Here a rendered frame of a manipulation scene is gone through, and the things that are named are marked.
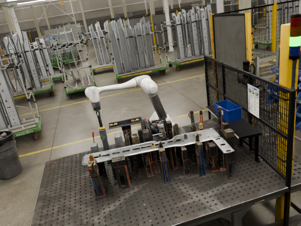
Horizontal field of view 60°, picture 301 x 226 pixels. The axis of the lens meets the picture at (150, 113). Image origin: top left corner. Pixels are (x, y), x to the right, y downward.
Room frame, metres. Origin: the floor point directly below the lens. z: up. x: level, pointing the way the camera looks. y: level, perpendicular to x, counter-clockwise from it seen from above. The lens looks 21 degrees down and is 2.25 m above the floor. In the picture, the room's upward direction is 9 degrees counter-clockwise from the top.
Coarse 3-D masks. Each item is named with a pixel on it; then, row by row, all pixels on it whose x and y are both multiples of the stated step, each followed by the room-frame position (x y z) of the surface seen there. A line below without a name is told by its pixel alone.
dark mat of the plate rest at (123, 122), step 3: (138, 117) 2.69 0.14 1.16; (126, 120) 2.67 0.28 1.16; (129, 120) 2.66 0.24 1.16; (138, 120) 2.62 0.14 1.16; (141, 120) 2.60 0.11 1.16; (111, 123) 2.66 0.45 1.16; (117, 123) 2.63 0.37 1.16; (120, 123) 2.61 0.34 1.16; (123, 123) 2.60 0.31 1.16; (126, 123) 2.59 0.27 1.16; (129, 123) 2.57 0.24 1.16; (111, 126) 2.57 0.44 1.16
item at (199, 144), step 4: (196, 144) 2.12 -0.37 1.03; (200, 144) 2.09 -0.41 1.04; (196, 148) 2.14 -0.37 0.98; (200, 148) 2.10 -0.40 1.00; (196, 152) 2.15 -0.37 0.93; (200, 152) 2.09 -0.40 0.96; (200, 156) 2.10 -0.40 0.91; (200, 160) 2.11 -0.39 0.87; (200, 164) 2.11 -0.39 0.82; (204, 164) 2.09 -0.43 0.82; (200, 168) 2.10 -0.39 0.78; (204, 168) 2.10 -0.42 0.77; (200, 172) 2.10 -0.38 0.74; (204, 172) 2.10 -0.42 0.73; (200, 176) 2.08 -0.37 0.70
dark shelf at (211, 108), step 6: (210, 108) 2.94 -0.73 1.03; (216, 114) 2.72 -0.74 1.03; (222, 120) 2.55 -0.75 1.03; (240, 120) 2.47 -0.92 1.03; (234, 126) 2.35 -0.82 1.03; (240, 126) 2.33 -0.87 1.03; (246, 126) 2.31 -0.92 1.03; (252, 126) 2.29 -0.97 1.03; (234, 132) 2.24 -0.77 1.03; (240, 132) 2.21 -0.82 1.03; (246, 132) 2.19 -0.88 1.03; (252, 132) 2.18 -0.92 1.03; (258, 132) 2.16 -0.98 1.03; (240, 138) 2.13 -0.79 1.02
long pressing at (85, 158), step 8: (176, 136) 2.41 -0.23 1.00; (192, 136) 2.35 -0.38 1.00; (200, 136) 2.32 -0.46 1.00; (208, 136) 2.29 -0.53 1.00; (216, 136) 2.27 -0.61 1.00; (136, 144) 2.37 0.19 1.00; (144, 144) 2.35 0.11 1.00; (168, 144) 2.26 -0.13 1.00; (176, 144) 2.24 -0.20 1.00; (184, 144) 2.22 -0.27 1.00; (96, 152) 2.34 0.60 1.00; (104, 152) 2.31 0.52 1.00; (112, 152) 2.29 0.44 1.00; (120, 152) 2.26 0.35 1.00; (128, 152) 2.24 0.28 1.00; (136, 152) 2.21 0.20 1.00; (144, 152) 2.20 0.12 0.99; (88, 160) 2.22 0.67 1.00; (96, 160) 2.19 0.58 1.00; (104, 160) 2.17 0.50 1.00
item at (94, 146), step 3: (90, 144) 2.43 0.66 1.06; (93, 144) 2.42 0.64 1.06; (96, 144) 2.40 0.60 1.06; (90, 147) 2.37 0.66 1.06; (93, 147) 2.37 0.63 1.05; (96, 147) 2.37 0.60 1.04; (93, 150) 2.37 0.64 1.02; (96, 150) 2.37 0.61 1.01; (96, 156) 2.38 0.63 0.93; (99, 165) 2.38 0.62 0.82; (99, 168) 2.38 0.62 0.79; (99, 171) 2.38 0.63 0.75; (99, 174) 2.37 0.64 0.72; (102, 174) 2.37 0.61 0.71
